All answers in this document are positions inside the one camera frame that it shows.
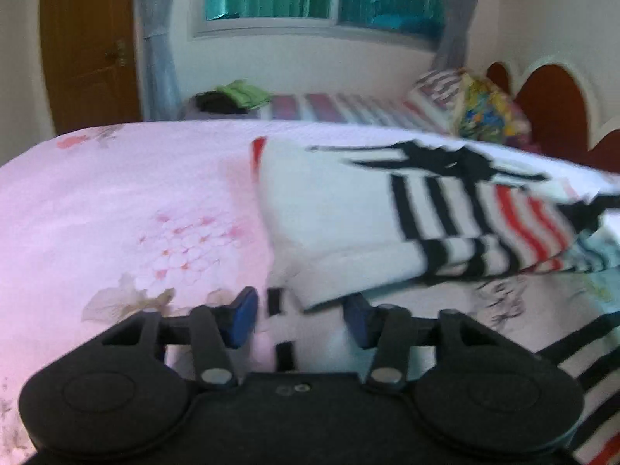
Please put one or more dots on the striped bed sheet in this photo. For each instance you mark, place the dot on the striped bed sheet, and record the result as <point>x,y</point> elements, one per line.
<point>348,109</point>

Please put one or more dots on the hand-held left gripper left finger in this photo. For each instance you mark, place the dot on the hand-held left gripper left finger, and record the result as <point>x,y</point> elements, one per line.
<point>245,314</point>

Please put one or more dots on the brown wooden door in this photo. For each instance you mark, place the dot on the brown wooden door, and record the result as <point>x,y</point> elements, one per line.
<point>87,34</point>

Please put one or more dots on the black red white striped sweater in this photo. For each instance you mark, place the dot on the black red white striped sweater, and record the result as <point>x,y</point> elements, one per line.
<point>339,203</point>

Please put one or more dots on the grey curtain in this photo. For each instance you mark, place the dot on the grey curtain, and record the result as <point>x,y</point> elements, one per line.
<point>157,34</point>
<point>460,14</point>

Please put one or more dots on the colourful floral pillow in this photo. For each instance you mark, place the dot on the colourful floral pillow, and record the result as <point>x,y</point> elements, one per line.
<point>489,106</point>

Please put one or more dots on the red and white headboard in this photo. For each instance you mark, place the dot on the red and white headboard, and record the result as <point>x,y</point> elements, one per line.
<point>557,106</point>

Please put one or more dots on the striped pillow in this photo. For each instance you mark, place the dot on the striped pillow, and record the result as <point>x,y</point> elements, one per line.
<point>436,89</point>

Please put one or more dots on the dark folded clothes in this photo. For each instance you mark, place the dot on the dark folded clothes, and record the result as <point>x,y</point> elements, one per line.
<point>213,102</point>

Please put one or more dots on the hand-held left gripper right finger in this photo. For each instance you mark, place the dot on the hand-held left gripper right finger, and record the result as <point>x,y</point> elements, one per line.
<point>356,322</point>

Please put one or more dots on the pink floral bed blanket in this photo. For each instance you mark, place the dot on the pink floral bed blanket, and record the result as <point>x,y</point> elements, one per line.
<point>121,213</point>

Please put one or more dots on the green folded clothes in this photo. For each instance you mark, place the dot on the green folded clothes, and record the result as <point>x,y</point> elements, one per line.
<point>244,93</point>

